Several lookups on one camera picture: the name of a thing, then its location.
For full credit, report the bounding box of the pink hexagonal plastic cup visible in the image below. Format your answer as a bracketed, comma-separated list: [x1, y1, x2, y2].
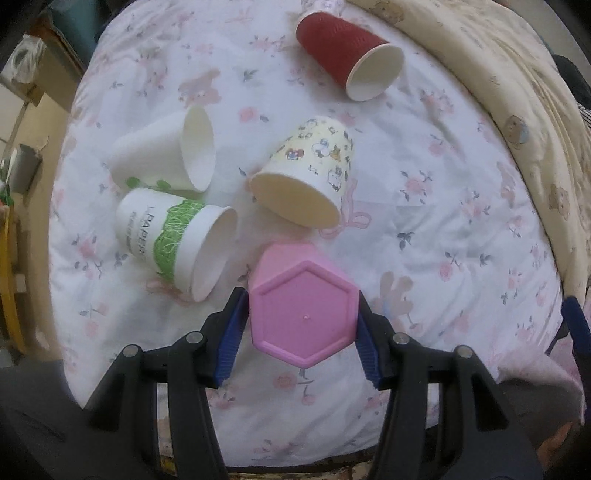
[248, 243, 360, 369]

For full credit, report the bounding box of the cartoon print paper cup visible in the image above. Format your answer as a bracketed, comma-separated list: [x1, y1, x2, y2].
[249, 116, 356, 228]

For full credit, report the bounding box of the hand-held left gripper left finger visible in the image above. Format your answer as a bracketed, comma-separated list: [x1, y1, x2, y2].
[85, 287, 250, 480]

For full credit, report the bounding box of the yellow wooden hoop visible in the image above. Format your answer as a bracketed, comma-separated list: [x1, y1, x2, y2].
[0, 203, 29, 354]

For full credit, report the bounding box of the plain white paper cup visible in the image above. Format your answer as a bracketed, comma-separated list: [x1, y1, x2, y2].
[110, 106, 217, 193]

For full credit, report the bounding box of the red ribbed paper cup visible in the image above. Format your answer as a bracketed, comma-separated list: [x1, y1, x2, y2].
[296, 12, 406, 102]

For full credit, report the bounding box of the white green patterned paper cup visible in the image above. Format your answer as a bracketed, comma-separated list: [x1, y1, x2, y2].
[116, 187, 238, 304]

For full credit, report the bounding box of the white floral bed sheet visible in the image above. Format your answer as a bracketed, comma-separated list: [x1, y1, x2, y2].
[48, 0, 571, 462]

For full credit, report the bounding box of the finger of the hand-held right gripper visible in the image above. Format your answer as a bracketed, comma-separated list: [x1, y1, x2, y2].
[547, 295, 591, 370]

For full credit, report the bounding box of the grey box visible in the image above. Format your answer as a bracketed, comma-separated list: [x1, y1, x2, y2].
[8, 143, 43, 195]

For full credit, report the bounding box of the wooden cabinet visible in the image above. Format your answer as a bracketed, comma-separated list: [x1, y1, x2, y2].
[0, 9, 81, 112]

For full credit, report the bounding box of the beige bear print blanket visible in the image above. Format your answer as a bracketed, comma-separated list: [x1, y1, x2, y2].
[344, 0, 591, 301]

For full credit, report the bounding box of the dark cloth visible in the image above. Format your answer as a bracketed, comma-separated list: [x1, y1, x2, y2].
[551, 54, 591, 123]

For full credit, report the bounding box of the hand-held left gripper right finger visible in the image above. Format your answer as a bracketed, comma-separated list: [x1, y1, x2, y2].
[352, 294, 546, 480]

